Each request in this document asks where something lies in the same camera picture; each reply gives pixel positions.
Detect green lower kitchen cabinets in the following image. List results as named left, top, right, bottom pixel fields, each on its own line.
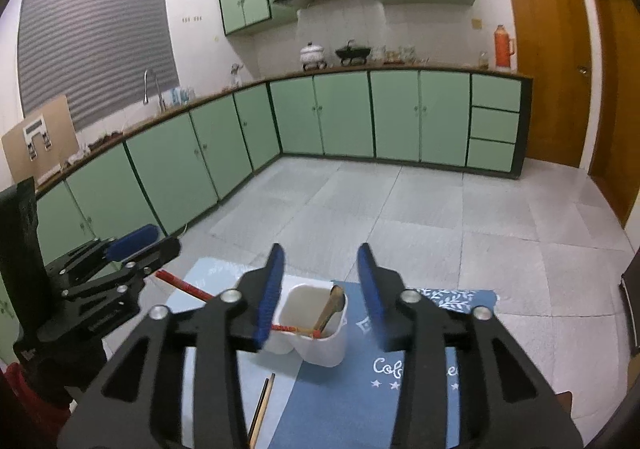
left=34, top=69, right=534, bottom=282

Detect black chopstick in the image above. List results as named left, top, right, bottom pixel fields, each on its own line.
left=248, top=378, right=271, bottom=442

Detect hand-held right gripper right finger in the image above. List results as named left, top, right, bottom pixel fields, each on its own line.
left=356, top=242, right=583, bottom=449

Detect black wok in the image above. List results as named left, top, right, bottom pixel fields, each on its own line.
left=335, top=40, right=372, bottom=66

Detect grey window blind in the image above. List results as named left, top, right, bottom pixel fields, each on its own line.
left=17, top=0, right=180, bottom=133

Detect orange thermos flask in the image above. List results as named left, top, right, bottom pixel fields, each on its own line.
left=494, top=24, right=516, bottom=69

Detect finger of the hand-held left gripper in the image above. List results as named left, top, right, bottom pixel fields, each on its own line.
left=60, top=236, right=182, bottom=303
left=47, top=224, right=162, bottom=276

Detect metal sink faucet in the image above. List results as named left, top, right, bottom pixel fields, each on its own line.
left=143, top=69, right=164, bottom=110

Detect red-handled chopstick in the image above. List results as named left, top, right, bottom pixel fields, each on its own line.
left=155, top=269, right=321, bottom=336

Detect white cooking pot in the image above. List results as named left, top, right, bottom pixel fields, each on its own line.
left=300, top=42, right=326, bottom=68

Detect wooden door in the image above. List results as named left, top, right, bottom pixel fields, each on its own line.
left=497, top=0, right=594, bottom=169
left=587, top=0, right=640, bottom=231

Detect pale wooden chopstick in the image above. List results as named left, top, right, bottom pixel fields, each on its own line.
left=250, top=372, right=277, bottom=449

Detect cardboard panel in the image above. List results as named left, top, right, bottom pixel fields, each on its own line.
left=1, top=95, right=80, bottom=180

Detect dark blue table mat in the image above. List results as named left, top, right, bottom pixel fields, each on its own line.
left=270, top=279, right=501, bottom=449

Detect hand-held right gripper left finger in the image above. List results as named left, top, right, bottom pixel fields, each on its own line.
left=56, top=243, right=287, bottom=449

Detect white plastic utensil holder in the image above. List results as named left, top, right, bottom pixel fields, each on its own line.
left=264, top=274, right=302, bottom=356
left=276, top=282, right=349, bottom=369

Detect row of glass jars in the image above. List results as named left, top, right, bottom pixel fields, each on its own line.
left=372, top=45, right=419, bottom=64

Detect wooden spoon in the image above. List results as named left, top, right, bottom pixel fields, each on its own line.
left=312, top=285, right=346, bottom=336

